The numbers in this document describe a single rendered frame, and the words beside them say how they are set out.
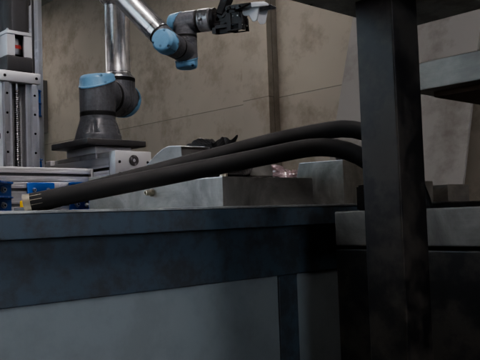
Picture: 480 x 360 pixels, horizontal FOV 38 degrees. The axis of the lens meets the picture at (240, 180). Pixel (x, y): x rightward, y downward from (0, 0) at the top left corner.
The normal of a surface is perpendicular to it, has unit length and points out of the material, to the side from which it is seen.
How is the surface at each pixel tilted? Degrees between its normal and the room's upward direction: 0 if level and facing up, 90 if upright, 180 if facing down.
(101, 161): 90
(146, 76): 90
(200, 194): 90
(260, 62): 90
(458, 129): 72
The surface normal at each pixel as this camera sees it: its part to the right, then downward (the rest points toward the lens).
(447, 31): -0.70, -0.32
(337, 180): -0.51, -0.03
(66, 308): 0.68, -0.06
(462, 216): -0.74, -0.01
